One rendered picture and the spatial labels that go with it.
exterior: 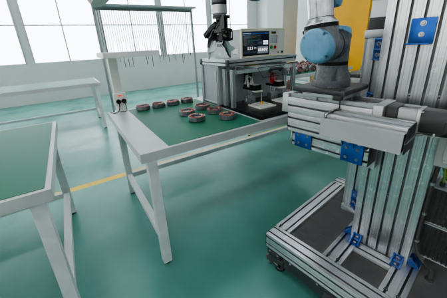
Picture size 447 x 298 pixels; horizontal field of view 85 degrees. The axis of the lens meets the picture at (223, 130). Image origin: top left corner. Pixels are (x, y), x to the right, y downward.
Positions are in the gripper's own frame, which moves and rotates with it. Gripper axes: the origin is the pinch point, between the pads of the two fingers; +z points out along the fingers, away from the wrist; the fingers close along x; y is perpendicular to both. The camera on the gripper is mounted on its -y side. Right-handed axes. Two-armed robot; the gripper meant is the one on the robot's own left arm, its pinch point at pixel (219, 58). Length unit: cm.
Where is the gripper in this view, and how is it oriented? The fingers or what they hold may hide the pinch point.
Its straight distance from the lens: 129.2
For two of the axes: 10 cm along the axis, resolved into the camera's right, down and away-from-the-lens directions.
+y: 6.5, 2.3, -7.3
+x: 7.6, -2.5, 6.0
